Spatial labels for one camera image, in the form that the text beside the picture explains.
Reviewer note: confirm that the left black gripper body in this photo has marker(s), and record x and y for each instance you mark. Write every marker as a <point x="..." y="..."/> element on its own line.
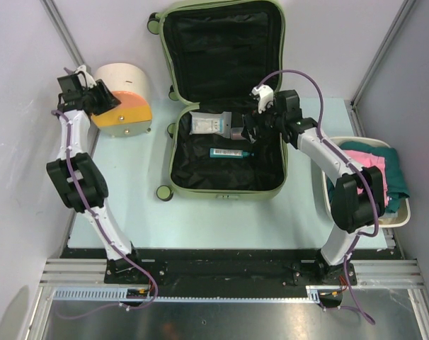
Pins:
<point x="92" y="95"/>

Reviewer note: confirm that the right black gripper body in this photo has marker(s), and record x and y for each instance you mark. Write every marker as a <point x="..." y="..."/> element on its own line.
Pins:
<point x="268" y="122"/>

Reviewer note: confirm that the small clear pink-brown jar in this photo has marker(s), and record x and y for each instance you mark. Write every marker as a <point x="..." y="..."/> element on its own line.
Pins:
<point x="236" y="133"/>

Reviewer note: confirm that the round cream drawer cabinet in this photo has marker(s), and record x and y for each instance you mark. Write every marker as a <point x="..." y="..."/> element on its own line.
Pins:
<point x="130" y="85"/>

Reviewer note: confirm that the white cloth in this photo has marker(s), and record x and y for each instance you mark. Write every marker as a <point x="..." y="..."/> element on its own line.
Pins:
<point x="210" y="123"/>

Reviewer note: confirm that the green hard shell suitcase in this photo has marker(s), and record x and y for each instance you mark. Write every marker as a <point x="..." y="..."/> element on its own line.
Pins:
<point x="216" y="52"/>

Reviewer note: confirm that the pink cloth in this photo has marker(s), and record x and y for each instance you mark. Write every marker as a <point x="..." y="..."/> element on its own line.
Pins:
<point x="368" y="160"/>

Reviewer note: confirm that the dark teal cloth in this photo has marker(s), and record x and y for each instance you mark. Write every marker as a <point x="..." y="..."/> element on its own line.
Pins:
<point x="397" y="188"/>

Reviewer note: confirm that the grey blue cloth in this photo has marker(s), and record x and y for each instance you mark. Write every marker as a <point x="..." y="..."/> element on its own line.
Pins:
<point x="390" y="215"/>

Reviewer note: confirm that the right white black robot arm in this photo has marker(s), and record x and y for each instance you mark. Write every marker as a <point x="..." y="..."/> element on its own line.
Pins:
<point x="358" y="197"/>

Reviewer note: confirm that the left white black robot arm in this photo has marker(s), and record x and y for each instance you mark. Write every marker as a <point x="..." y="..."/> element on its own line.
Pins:
<point x="75" y="176"/>

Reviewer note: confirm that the teal spray bottle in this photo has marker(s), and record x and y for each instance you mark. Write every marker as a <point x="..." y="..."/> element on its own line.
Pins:
<point x="229" y="153"/>

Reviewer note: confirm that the light blue table mat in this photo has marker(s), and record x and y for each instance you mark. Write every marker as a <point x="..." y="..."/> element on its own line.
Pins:
<point x="134" y="167"/>

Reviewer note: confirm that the white plastic tray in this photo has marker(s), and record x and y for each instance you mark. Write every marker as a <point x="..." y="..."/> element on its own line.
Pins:
<point x="404" y="210"/>

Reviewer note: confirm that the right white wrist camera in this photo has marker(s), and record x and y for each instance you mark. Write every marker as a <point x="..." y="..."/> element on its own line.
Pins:
<point x="264" y="96"/>

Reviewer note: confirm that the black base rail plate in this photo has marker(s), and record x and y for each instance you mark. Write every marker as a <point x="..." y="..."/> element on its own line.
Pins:
<point x="210" y="274"/>

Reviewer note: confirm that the grey slotted cable duct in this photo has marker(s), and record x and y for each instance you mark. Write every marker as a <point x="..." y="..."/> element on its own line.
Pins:
<point x="134" y="295"/>

